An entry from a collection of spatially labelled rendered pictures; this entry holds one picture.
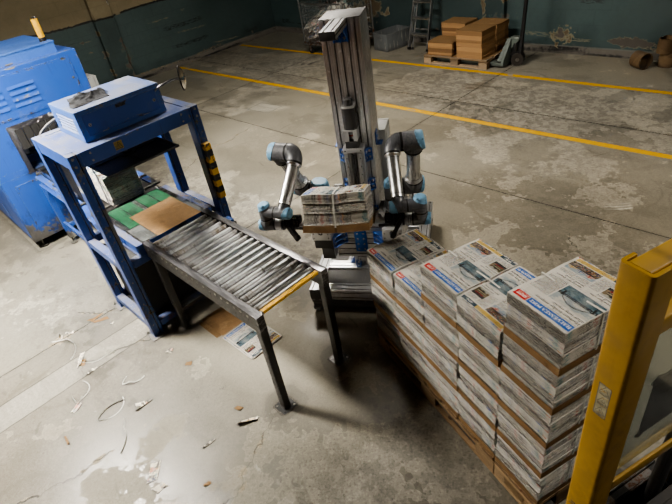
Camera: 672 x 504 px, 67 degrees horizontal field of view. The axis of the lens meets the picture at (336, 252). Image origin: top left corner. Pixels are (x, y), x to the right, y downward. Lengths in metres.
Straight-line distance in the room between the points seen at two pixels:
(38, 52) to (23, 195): 1.39
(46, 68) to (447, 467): 4.95
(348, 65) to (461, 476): 2.44
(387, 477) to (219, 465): 0.99
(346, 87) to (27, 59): 3.52
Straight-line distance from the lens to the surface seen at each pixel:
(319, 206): 2.85
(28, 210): 6.04
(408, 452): 3.12
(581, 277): 2.17
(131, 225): 4.15
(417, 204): 2.93
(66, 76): 5.93
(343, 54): 3.28
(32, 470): 3.91
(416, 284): 2.80
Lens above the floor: 2.63
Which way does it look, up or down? 35 degrees down
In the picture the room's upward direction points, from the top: 10 degrees counter-clockwise
